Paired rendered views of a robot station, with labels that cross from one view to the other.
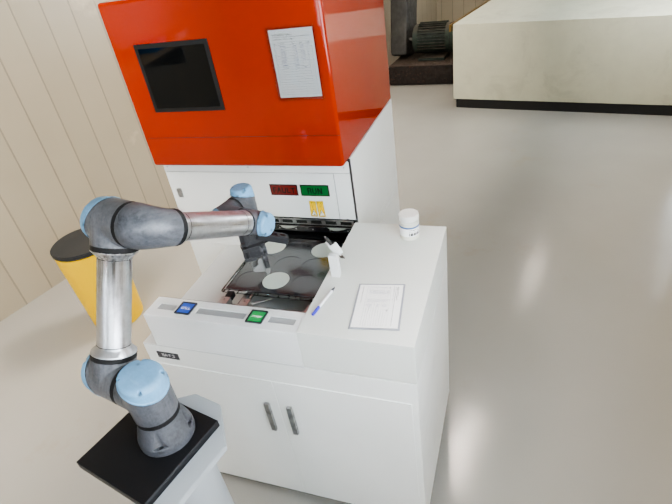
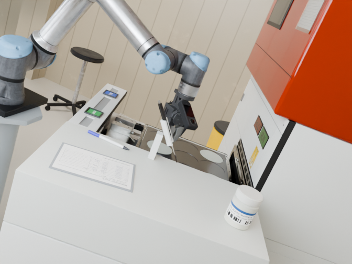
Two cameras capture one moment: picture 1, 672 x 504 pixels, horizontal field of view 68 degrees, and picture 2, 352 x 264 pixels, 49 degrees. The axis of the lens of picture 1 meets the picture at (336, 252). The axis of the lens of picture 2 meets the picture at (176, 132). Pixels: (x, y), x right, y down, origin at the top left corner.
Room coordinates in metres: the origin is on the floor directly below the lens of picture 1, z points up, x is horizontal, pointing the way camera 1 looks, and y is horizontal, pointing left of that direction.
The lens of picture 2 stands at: (0.89, -0.97, 1.46)
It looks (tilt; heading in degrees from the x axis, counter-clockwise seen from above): 20 degrees down; 63
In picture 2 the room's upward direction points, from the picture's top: 22 degrees clockwise
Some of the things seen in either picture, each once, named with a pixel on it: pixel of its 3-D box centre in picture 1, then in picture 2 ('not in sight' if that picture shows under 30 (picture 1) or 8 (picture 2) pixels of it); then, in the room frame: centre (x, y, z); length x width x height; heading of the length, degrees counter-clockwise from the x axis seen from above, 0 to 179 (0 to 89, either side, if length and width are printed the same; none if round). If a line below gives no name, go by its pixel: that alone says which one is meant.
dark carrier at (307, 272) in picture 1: (288, 264); (185, 157); (1.56, 0.19, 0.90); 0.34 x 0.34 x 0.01; 67
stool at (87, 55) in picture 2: not in sight; (80, 83); (1.57, 2.58, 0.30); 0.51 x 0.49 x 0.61; 145
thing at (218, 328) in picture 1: (227, 329); (97, 119); (1.25, 0.39, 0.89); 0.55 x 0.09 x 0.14; 67
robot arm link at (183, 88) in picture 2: not in sight; (187, 88); (1.50, 0.27, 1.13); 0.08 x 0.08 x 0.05
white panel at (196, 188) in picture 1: (260, 205); (248, 132); (1.84, 0.27, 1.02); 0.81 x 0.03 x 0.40; 67
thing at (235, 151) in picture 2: (304, 235); (236, 176); (1.76, 0.12, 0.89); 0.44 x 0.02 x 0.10; 67
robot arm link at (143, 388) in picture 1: (145, 390); (13, 55); (0.92, 0.54, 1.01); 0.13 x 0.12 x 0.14; 54
